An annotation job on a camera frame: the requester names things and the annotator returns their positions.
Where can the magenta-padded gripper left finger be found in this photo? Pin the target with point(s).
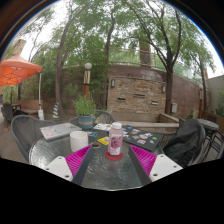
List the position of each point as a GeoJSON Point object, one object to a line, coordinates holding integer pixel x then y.
{"type": "Point", "coordinates": [60, 166]}

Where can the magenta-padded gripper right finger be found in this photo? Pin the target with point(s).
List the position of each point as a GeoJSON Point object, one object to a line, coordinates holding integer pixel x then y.
{"type": "Point", "coordinates": [164, 166]}

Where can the red juice bottle white cap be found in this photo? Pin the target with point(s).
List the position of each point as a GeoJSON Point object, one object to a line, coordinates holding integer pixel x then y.
{"type": "Point", "coordinates": [115, 140]}

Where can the white cup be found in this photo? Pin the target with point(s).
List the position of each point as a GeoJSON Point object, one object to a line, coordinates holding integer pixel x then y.
{"type": "Point", "coordinates": [79, 141]}

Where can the silver laptop with stickers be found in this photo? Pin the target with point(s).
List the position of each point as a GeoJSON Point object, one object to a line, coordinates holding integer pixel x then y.
{"type": "Point", "coordinates": [60, 130]}

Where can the black laptop with stickers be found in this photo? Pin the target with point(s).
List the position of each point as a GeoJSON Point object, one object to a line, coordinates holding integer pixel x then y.
{"type": "Point", "coordinates": [143, 136]}

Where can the tape roll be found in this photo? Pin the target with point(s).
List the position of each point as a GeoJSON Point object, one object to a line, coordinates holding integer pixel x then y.
{"type": "Point", "coordinates": [92, 145]}

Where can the grey wicker chair with jacket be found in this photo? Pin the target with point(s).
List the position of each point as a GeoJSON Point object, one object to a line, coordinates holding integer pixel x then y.
{"type": "Point", "coordinates": [201, 146]}

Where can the blue picture card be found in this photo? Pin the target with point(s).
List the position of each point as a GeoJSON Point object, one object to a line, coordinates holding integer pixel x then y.
{"type": "Point", "coordinates": [92, 133]}

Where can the yellow card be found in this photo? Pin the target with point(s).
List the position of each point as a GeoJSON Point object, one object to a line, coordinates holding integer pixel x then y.
{"type": "Point", "coordinates": [103, 140]}

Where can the flat round red coaster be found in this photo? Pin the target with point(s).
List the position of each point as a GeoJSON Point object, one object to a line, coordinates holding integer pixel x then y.
{"type": "Point", "coordinates": [114, 157]}

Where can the blue yellow striped cone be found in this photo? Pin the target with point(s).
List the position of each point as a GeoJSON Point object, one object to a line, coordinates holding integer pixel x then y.
{"type": "Point", "coordinates": [56, 110]}

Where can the white printed booklet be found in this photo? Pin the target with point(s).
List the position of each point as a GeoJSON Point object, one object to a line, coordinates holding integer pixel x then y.
{"type": "Point", "coordinates": [101, 127]}

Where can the black metal chair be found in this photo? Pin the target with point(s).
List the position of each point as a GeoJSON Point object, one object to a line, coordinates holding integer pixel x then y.
{"type": "Point", "coordinates": [216, 140]}

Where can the round dark patio table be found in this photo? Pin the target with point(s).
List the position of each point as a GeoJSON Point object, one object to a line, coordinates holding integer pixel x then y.
{"type": "Point", "coordinates": [210, 124]}

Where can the green plant in teal pot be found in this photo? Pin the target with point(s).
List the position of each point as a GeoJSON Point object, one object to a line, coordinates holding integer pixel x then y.
{"type": "Point", "coordinates": [85, 108]}

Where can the wooden bench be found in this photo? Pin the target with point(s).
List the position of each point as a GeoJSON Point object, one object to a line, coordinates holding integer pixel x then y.
{"type": "Point", "coordinates": [28, 106]}

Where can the dark patio chair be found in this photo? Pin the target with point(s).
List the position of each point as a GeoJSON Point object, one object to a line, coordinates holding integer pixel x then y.
{"type": "Point", "coordinates": [10, 113]}

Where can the dark forked trunk tree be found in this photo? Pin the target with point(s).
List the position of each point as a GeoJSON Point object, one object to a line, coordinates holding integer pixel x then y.
{"type": "Point", "coordinates": [169, 90]}

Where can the leaning grey trunk tree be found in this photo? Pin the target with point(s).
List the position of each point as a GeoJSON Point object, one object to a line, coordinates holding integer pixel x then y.
{"type": "Point", "coordinates": [59, 86]}

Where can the orange canopy tent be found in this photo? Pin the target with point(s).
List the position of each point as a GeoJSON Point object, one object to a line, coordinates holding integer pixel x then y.
{"type": "Point", "coordinates": [16, 70]}

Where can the grey wall utility box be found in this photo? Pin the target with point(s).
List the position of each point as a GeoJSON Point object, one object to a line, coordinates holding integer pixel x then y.
{"type": "Point", "coordinates": [174, 107]}

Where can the wall lantern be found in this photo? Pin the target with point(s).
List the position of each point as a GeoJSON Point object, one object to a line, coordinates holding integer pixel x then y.
{"type": "Point", "coordinates": [163, 89]}
{"type": "Point", "coordinates": [113, 83]}

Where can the globe lamp post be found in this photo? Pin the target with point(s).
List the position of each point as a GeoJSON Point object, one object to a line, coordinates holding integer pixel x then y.
{"type": "Point", "coordinates": [86, 83]}

